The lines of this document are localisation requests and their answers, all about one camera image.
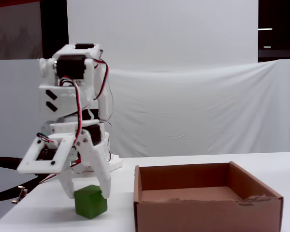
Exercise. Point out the black table clamp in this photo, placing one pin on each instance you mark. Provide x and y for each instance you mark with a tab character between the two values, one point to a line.
7	163

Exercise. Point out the white gripper with motor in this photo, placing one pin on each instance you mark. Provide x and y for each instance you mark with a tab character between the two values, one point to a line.
94	150

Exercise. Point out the white backdrop board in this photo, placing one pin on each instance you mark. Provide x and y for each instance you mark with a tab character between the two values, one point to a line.
159	33

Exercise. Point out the green cube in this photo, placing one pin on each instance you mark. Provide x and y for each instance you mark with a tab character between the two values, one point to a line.
90	203

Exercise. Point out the brown cardboard box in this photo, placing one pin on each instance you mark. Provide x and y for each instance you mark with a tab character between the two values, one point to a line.
207	212

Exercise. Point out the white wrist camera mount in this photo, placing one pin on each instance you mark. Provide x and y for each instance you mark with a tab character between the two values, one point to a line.
30	166

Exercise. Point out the grey partition panel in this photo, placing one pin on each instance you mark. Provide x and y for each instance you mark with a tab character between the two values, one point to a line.
14	108

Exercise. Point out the brown wooden door panel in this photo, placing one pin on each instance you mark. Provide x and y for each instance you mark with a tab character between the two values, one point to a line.
17	31

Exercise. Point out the white cloth backdrop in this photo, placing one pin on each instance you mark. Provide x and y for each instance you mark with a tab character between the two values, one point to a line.
195	108

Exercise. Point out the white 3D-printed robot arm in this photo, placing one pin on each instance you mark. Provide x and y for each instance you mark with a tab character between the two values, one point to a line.
70	99

